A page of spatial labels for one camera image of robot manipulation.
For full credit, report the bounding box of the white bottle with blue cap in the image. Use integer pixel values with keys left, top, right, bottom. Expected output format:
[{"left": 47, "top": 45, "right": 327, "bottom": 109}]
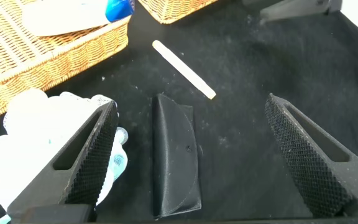
[{"left": 22, "top": 0, "right": 135, "bottom": 37}]

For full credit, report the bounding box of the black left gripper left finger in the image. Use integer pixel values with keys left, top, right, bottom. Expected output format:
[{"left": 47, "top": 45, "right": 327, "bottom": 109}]
[{"left": 7, "top": 100, "right": 119, "bottom": 224}]

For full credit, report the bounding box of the black leather glasses case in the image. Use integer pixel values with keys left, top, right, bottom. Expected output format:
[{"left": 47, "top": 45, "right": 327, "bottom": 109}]
[{"left": 152, "top": 93, "right": 202, "bottom": 218}]

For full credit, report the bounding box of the rectangular wicker basket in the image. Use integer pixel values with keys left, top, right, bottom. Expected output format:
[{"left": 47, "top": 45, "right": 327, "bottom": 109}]
[
  {"left": 137, "top": 0, "right": 220, "bottom": 25},
  {"left": 0, "top": 0, "right": 132, "bottom": 125}
]

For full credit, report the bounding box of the black tablecloth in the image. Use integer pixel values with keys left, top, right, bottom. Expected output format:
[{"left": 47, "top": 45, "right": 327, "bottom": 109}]
[{"left": 0, "top": 0, "right": 358, "bottom": 218}]

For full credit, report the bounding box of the white marker with yellow cap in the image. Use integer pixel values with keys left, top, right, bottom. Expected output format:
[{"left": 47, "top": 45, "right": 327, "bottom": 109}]
[{"left": 152, "top": 39, "right": 217, "bottom": 100}]

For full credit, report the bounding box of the light blue bath pouf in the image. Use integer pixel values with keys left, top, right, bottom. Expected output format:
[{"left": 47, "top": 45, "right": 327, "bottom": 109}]
[{"left": 0, "top": 88, "right": 129, "bottom": 224}]

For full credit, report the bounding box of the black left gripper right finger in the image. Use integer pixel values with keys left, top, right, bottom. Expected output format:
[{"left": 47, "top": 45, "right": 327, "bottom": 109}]
[{"left": 264, "top": 93, "right": 358, "bottom": 218}]

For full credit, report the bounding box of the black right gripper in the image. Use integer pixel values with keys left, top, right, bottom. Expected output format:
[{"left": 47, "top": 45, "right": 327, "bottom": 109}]
[{"left": 241, "top": 0, "right": 344, "bottom": 23}]

